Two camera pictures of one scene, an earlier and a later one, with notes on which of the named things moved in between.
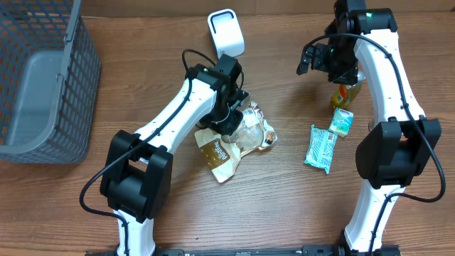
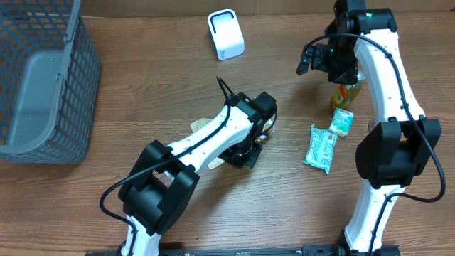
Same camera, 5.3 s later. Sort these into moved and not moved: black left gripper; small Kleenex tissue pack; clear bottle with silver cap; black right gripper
Moved: black left gripper
Not moved: small Kleenex tissue pack; clear bottle with silver cap; black right gripper
